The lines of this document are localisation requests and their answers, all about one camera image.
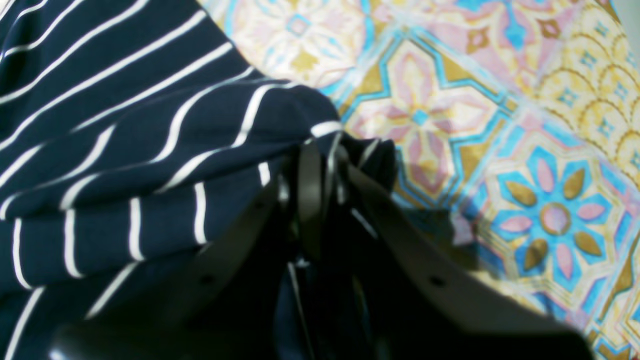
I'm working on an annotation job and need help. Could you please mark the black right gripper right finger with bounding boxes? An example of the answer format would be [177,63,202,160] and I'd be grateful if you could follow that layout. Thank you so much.
[330,147,593,360]

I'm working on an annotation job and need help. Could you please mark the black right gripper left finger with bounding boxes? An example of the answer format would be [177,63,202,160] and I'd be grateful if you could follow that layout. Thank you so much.
[50,142,323,360]

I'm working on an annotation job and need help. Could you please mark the navy white striped T-shirt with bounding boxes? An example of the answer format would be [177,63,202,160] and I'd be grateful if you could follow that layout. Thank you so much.
[1,0,397,360]

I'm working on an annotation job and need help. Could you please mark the colourful patterned tablecloth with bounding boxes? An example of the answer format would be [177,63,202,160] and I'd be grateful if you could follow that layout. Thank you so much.
[200,0,639,360]

